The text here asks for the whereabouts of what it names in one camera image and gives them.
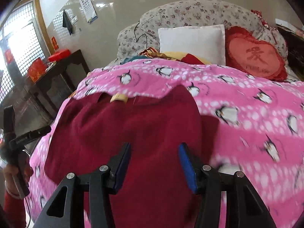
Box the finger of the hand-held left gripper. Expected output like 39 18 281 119
30 125 52 140

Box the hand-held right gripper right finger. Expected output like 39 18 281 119
179 143 277 228

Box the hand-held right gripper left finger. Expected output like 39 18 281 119
33 142 132 228

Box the dark red fleece garment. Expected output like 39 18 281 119
45 85 220 228

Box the person's left forearm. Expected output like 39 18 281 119
0 188 27 228

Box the person's left hand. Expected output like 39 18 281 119
3 152 34 195

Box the dark wooden side table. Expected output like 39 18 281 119
24 49 91 121

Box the red gift box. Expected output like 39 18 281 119
27 59 46 81

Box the flat red box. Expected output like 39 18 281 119
48 49 71 62

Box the pink penguin printed blanket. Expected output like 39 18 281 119
27 59 304 228

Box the lattice window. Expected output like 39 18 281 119
0 0 51 105

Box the teal cloth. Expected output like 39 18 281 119
120 56 152 64

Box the yellow and red cloth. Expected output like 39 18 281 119
139 47 212 65

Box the dark hanging cloth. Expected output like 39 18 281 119
62 10 73 36

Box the white pillow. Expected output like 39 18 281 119
158 24 226 66

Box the red heart-shaped pillow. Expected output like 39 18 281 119
224 26 288 81

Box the floral fabric headboard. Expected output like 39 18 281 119
117 0 289 61

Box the dark carved wooden cabinet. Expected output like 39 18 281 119
277 25 304 76

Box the red tinsel decoration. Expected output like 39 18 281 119
250 9 276 31

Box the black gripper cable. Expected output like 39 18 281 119
23 196 32 228

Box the thin black cable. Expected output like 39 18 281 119
133 22 148 44

